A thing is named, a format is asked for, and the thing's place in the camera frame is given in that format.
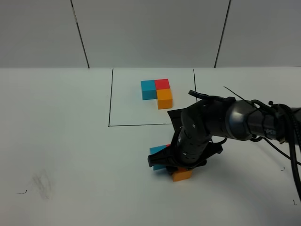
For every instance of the orange template cube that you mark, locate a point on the orange template cube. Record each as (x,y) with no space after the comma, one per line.
(164,99)

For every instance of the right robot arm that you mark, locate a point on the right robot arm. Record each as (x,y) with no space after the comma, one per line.
(228,118)

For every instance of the blue template cube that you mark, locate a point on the blue template cube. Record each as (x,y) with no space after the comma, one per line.
(149,91)

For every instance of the red template cube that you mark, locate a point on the red template cube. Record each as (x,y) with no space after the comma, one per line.
(162,84)

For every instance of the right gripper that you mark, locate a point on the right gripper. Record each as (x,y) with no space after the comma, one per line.
(185,152)

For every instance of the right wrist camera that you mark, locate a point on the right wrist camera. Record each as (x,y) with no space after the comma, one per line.
(175,117)

